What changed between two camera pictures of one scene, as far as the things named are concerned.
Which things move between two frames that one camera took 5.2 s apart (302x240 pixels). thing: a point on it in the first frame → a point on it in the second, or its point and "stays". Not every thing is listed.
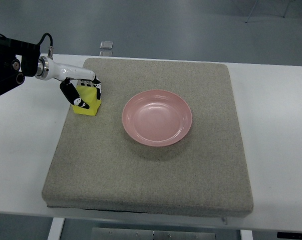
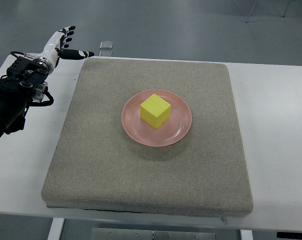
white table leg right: (246, 234) stays
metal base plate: (120, 234) stays
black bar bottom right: (294, 235) stays
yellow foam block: (88, 95) → (155, 111)
